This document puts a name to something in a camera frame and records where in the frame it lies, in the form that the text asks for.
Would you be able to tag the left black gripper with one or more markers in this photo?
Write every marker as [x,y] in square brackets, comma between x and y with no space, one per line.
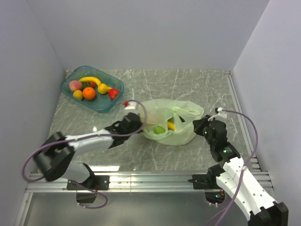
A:
[139,124]

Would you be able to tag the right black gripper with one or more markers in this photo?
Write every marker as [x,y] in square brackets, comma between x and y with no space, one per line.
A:
[199,124]

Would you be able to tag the light green plastic bag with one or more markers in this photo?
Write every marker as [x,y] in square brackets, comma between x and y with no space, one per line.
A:
[181,113]

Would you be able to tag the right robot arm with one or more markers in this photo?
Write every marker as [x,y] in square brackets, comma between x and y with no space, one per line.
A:
[232,175]

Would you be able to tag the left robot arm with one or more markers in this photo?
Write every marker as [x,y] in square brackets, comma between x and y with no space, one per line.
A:
[55,159]

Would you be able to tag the green apple in bag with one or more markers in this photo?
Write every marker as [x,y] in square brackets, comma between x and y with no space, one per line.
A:
[158,130]

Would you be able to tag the orange fruit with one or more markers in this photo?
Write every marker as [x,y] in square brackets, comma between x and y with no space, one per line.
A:
[89,93]

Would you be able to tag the blue transparent plastic tray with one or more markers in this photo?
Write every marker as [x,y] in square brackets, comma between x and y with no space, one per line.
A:
[102,103]

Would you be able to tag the yellow pear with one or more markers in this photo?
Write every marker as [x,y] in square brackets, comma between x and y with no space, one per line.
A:
[103,88]

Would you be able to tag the small yellow lemon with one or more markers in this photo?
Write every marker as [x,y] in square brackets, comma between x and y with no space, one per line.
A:
[78,94]

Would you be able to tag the yellow banana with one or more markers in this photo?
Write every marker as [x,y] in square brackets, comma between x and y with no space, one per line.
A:
[95,80]

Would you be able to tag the pink peach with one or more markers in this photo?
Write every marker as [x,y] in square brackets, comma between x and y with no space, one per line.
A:
[75,85]

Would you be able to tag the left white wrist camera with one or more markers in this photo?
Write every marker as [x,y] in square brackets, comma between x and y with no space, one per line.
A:
[130,107]

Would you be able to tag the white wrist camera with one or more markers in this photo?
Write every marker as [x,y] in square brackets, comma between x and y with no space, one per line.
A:
[130,107]
[219,112]

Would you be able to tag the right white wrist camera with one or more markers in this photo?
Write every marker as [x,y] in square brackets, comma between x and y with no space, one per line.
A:
[219,112]

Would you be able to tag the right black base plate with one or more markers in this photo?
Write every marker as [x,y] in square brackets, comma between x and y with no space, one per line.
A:
[203,182]

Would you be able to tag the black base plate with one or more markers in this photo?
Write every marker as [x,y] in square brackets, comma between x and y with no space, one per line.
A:
[98,182]
[203,182]

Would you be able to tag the right side aluminium rail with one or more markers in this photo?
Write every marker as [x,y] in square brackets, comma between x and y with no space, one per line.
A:
[254,165]

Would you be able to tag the aluminium mounting rail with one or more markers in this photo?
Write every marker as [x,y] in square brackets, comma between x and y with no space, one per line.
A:
[123,182]

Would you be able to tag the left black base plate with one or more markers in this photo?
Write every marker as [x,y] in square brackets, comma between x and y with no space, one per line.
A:
[98,182]

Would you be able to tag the black box under rail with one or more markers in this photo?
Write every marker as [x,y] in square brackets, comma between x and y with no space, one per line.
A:
[85,198]

